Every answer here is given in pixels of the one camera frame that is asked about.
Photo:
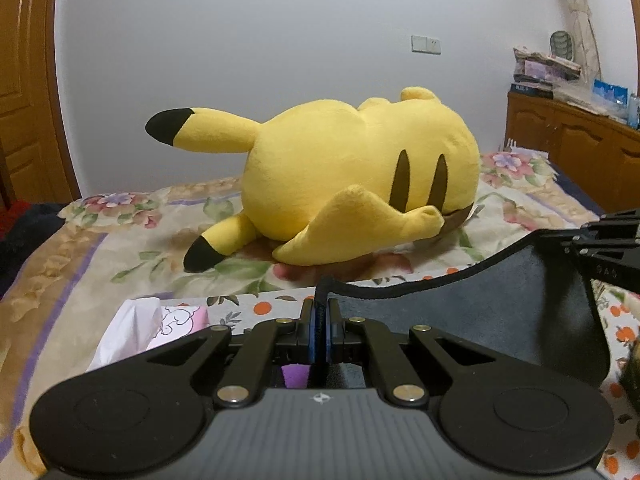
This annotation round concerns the blue picture box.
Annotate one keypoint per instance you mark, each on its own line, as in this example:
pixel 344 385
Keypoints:
pixel 610 97

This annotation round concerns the purple item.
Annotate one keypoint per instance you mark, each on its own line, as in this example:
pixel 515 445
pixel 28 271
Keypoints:
pixel 295 376

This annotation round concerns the yellow plush toy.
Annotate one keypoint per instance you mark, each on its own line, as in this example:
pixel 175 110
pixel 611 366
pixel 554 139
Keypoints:
pixel 325 180

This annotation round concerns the clear plastic bottle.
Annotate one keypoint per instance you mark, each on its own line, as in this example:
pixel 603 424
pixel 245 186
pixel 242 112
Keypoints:
pixel 634 110

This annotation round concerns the red cloth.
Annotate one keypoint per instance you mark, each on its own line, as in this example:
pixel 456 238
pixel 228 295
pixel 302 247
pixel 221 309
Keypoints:
pixel 12 215

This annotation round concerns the dark blanket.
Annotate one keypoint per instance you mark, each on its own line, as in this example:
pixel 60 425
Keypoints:
pixel 25 255

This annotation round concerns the stack of books and papers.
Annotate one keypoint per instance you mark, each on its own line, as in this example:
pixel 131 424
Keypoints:
pixel 542 72

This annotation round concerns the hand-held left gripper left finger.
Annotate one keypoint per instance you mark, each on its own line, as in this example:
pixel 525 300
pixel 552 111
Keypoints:
pixel 311 332

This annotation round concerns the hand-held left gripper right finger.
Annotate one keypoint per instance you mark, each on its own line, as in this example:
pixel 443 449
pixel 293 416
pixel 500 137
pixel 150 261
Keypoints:
pixel 328 340

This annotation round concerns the pink and white tissue pack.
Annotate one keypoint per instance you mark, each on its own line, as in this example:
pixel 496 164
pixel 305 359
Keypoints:
pixel 150 327

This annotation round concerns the dark blue towel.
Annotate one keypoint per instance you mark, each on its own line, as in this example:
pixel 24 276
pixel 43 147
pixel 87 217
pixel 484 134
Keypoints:
pixel 475 310

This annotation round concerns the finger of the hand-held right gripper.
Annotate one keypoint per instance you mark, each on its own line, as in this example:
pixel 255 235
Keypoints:
pixel 607 262
pixel 615 225

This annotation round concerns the beige curtain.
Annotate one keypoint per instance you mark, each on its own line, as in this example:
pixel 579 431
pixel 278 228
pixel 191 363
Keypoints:
pixel 582 15

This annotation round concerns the orange fruit print cloth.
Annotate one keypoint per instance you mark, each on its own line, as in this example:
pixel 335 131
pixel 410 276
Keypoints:
pixel 270 307

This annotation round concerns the wooden cabinet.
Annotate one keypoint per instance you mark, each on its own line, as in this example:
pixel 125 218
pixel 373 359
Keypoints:
pixel 565 135

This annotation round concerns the wooden door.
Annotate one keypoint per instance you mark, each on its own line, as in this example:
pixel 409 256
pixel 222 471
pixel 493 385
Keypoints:
pixel 25 85

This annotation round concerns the floral bed sheet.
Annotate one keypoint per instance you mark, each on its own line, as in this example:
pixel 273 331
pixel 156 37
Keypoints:
pixel 125 260

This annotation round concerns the grey-green round fan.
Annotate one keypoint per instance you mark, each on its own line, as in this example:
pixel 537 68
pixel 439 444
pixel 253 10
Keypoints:
pixel 562 44

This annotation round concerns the white wall switch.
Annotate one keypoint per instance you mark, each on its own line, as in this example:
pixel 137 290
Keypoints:
pixel 426 44

